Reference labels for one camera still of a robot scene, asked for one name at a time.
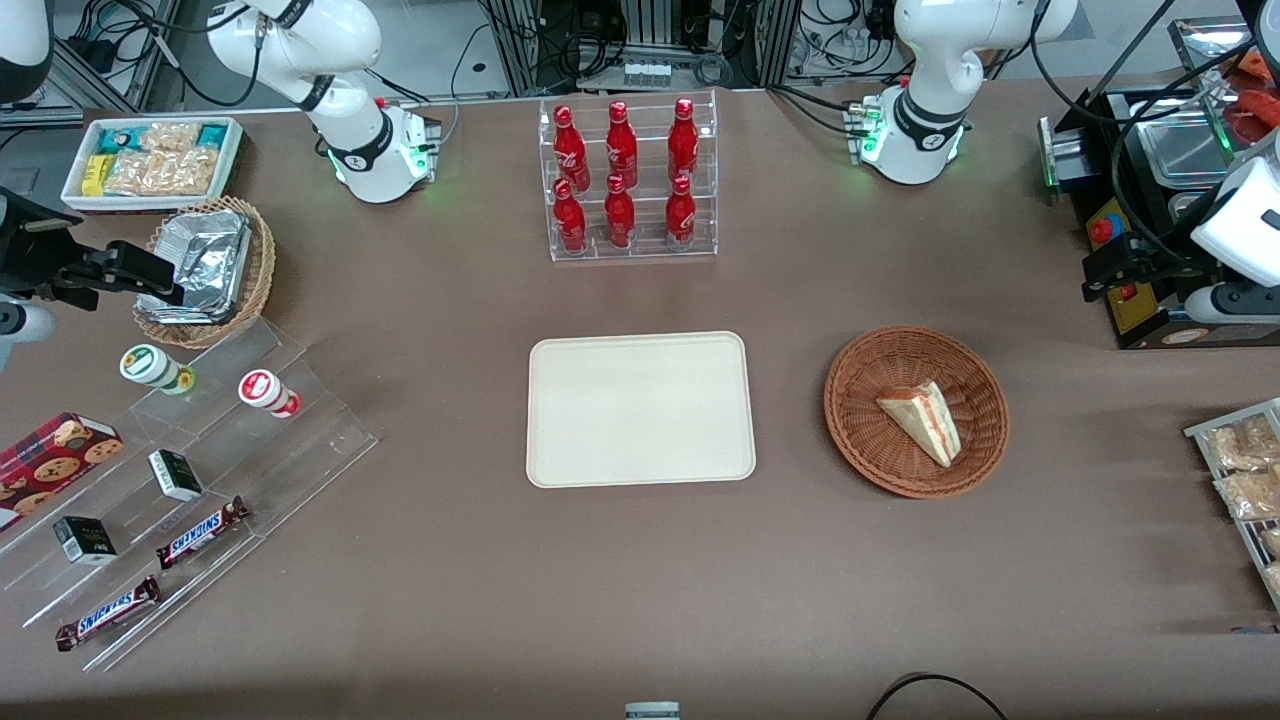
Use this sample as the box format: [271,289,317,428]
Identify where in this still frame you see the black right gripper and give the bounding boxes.
[0,188,187,311]

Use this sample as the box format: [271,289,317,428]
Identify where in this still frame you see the triangular sandwich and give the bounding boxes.
[876,380,964,470]

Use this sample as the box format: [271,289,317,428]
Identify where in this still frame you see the light deep wicker basket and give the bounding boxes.
[132,196,278,351]

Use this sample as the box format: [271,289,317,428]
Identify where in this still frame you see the clear acrylic stepped stand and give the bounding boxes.
[0,317,380,674]

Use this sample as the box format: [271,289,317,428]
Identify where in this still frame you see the red cookie box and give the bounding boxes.
[0,411,127,532]

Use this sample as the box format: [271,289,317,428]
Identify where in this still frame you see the clear cracker snack bag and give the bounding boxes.
[138,121,203,154]
[103,149,219,198]

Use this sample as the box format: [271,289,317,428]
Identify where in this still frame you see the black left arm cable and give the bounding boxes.
[1028,0,1280,291]

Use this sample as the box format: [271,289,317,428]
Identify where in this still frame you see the Snickers chocolate bar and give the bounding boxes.
[54,574,163,653]
[155,495,252,572]

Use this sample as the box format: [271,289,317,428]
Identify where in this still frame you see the green lid yogurt cup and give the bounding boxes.
[118,343,197,397]

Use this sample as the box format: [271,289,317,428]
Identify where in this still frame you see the aluminium frame rack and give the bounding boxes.
[478,0,803,98]

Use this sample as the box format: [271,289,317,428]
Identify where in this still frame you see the red lid yogurt cup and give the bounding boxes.
[236,368,303,420]

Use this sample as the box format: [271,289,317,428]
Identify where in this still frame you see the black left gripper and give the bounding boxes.
[1082,226,1217,303]

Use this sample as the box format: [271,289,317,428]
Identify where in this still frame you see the white rectangular snack tray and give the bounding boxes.
[59,116,247,214]

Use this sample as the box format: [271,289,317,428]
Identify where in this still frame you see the small black box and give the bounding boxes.
[147,448,205,503]
[52,515,119,567]

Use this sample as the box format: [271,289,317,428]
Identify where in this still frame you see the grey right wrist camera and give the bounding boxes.
[0,298,57,373]

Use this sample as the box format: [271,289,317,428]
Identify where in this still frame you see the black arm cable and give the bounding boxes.
[1028,0,1280,291]
[150,0,267,109]

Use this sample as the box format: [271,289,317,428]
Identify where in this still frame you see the black food warmer machine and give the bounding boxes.
[1038,15,1280,351]

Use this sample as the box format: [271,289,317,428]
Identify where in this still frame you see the aluminium foil container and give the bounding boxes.
[135,285,223,325]
[165,208,253,316]

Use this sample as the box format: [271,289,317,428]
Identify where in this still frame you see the beige plastic tray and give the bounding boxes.
[526,331,758,490]

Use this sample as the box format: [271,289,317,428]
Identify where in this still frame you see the clear acrylic bottle rack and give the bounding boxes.
[538,89,720,263]

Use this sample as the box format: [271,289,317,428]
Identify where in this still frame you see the black looped cable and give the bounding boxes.
[864,672,1012,720]

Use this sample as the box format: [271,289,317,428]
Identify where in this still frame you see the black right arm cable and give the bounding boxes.
[150,0,267,109]

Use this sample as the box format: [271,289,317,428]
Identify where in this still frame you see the red cola bottle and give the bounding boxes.
[603,173,637,250]
[553,105,592,193]
[552,178,589,255]
[664,175,698,245]
[667,97,700,183]
[604,100,640,191]

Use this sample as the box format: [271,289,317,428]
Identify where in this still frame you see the brown round wicker basket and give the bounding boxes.
[823,325,1011,500]

